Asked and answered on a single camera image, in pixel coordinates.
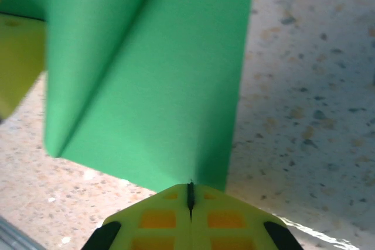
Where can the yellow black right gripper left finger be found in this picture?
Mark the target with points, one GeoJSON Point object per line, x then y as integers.
{"type": "Point", "coordinates": [158, 226]}

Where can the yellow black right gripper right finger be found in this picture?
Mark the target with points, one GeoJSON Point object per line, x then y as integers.
{"type": "Point", "coordinates": [228, 226]}

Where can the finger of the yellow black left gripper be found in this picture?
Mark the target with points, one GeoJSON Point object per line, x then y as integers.
{"type": "Point", "coordinates": [20, 62]}

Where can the green paper sheet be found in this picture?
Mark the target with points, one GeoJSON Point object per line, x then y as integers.
{"type": "Point", "coordinates": [152, 71]}

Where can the aluminium mounting beam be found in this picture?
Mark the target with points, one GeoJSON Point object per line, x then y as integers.
{"type": "Point", "coordinates": [14, 238]}

